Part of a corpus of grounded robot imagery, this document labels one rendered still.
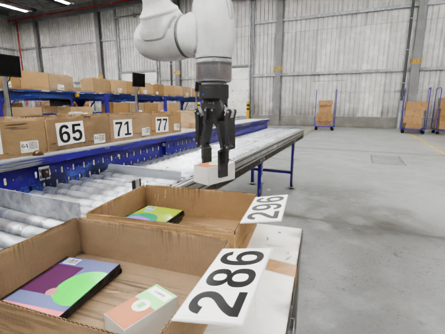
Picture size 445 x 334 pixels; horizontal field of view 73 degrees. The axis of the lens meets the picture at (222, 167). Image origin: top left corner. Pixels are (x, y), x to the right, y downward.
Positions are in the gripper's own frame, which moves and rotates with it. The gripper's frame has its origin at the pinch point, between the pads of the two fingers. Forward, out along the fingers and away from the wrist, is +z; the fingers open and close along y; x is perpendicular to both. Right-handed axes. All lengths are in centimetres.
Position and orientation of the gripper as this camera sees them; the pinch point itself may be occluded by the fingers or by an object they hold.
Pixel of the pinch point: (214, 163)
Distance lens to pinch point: 79.3
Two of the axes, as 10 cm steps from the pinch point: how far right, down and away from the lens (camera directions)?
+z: 0.0, 9.8, 2.1
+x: -7.1, 1.5, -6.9
